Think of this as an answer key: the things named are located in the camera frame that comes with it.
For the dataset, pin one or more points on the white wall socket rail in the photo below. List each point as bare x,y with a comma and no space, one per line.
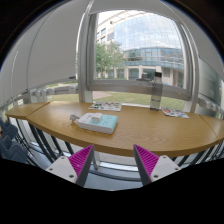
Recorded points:
210,105
50,91

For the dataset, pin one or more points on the clear bottle with black cap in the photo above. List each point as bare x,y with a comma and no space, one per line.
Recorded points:
156,96

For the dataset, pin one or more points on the sticker sheet with red stickers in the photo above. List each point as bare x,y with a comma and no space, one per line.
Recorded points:
175,113

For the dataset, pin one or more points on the white roller blind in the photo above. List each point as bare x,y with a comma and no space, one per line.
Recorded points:
133,6
56,50
208,53

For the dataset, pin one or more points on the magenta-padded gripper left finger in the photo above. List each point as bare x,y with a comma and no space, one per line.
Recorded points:
63,166

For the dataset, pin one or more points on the sticker sheet with green stickers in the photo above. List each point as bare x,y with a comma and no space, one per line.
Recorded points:
105,106

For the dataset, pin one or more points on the white and mint power strip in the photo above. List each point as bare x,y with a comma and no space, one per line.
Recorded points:
106,126

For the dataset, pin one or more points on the blue chairs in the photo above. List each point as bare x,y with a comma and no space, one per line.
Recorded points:
11,148

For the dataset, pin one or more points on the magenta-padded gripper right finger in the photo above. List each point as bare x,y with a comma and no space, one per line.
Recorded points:
163,166

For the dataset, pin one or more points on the grey-framed window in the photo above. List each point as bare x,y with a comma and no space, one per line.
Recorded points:
90,66

